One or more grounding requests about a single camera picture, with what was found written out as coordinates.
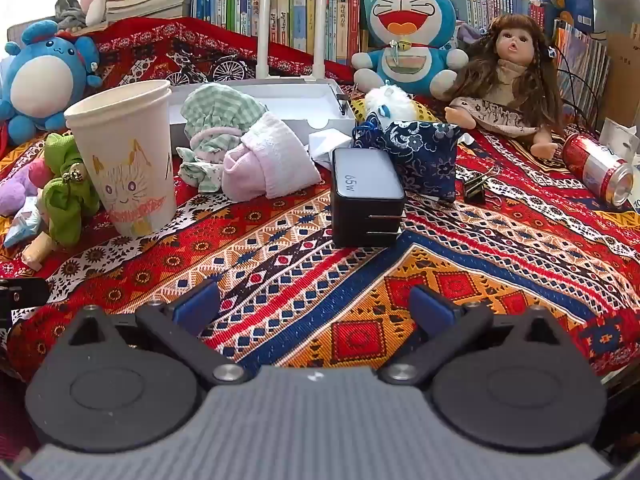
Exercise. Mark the purple plush toy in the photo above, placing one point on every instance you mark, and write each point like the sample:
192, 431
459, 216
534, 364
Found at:
12, 195

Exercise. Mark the small white fluffy plush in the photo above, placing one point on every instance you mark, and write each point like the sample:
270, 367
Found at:
387, 102

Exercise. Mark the white cardboard box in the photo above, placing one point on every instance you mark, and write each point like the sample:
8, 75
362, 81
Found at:
290, 97

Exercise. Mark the green checked cloth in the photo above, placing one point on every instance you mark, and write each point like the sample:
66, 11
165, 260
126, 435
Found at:
220, 107

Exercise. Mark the row of upright books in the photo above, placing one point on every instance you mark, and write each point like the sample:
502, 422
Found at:
295, 15

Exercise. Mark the patterned red blanket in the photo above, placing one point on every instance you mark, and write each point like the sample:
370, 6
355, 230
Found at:
300, 270

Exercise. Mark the brown-haired doll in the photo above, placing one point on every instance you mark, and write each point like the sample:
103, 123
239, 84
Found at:
515, 90

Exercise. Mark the blue round plush toy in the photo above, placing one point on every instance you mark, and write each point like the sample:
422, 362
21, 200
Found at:
40, 85

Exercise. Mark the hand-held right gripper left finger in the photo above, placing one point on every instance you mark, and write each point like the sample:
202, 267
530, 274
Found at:
197, 306

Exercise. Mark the grey cloth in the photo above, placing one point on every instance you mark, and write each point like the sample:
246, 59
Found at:
70, 10

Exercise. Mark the purple cloth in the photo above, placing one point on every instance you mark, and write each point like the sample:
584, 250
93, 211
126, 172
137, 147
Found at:
467, 35

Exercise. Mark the red drink can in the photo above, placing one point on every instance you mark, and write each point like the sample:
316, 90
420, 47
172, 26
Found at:
592, 162

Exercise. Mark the blue cat plush toy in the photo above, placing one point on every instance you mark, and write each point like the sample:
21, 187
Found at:
410, 65

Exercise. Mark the white paper cup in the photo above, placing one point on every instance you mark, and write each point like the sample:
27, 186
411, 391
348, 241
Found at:
125, 135

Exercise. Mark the miniature metal bicycle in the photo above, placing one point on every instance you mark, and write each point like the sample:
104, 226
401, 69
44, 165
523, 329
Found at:
227, 71

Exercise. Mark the black binder clip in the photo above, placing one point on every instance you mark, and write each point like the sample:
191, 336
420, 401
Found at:
475, 190

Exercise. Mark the brown cardboard box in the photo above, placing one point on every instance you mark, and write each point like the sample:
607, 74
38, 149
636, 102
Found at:
625, 75

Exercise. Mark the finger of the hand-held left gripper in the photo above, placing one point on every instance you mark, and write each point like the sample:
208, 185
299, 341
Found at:
22, 292

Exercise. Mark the light blue tissue packet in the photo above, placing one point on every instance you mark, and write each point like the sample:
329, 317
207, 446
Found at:
20, 227

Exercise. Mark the black power charger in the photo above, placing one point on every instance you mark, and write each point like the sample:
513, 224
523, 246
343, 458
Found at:
365, 210

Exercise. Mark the white pipe frame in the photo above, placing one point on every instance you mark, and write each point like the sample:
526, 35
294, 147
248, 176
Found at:
263, 20

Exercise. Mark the row of thin booklets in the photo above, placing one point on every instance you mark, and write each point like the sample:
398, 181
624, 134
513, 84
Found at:
580, 65

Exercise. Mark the blue floral fabric pouch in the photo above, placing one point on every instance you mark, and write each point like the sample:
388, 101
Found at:
425, 160

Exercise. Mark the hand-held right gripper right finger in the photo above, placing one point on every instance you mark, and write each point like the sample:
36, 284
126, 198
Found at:
432, 308

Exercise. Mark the green scrunchie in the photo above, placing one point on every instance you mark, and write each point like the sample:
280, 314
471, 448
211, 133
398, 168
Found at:
65, 205

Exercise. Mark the pink cloth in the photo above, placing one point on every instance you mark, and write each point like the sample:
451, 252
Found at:
270, 160

